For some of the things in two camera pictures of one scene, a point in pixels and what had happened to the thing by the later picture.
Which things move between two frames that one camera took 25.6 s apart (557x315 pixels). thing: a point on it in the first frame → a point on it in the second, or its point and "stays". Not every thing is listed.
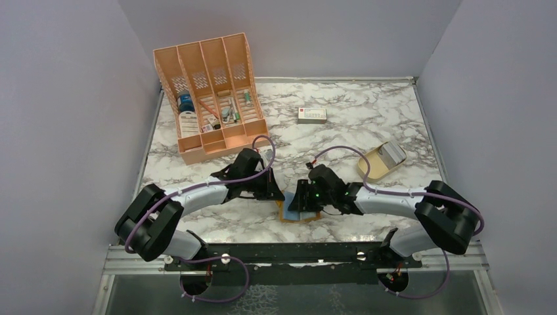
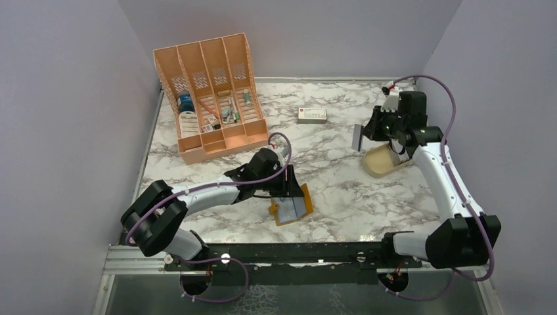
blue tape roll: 186,103 stays
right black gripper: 301,201 → 372,130
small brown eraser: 224,92 stays
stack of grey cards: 391,153 → 356,136
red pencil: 209,109 stays
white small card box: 312,115 stays
